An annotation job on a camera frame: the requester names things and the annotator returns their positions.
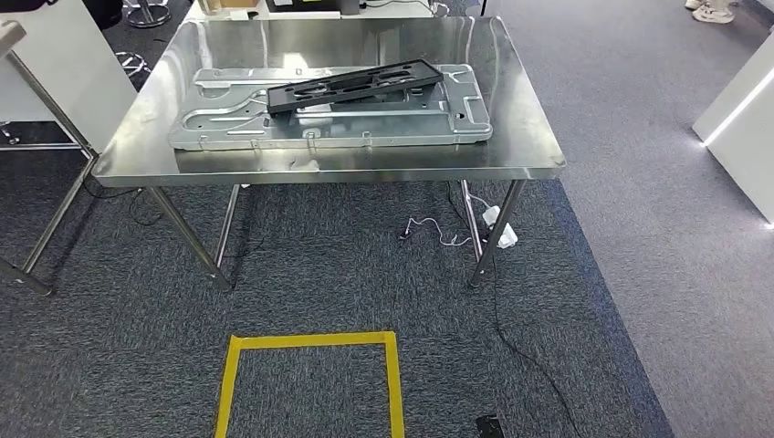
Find black plastic plate bracket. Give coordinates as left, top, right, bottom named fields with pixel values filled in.
left=266, top=57, right=446, bottom=118

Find stamped sheet metal panel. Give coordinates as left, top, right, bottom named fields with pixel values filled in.
left=167, top=62, right=495, bottom=153

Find white power adapter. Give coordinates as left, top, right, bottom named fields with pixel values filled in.
left=480, top=203, right=520, bottom=251

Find white desk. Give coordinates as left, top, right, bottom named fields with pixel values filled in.
left=183, top=0, right=485, bottom=20

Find yellow floor tape square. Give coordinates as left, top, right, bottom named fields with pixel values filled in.
left=214, top=330, right=407, bottom=438

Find black desktop device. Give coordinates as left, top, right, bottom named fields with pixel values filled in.
left=266, top=0, right=343, bottom=14

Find small black floor object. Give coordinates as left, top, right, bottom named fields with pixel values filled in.
left=475, top=414, right=506, bottom=438

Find brown cardboard box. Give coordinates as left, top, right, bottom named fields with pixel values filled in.
left=201, top=0, right=261, bottom=16

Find chrome stool base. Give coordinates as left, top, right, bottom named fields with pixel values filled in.
left=122, top=0, right=174, bottom=29
left=113, top=50, right=153, bottom=83

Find white cabinet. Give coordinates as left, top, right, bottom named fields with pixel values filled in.
left=0, top=0, right=140, bottom=157

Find white counter light strip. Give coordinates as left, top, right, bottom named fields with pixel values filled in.
left=691, top=30, right=774, bottom=228

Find person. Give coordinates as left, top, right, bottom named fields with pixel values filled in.
left=684, top=0, right=737, bottom=26

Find thin white cable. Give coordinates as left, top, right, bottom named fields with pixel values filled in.
left=399, top=216, right=488, bottom=248

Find long black floor cable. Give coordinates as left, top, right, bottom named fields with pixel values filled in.
left=490, top=254, right=583, bottom=438

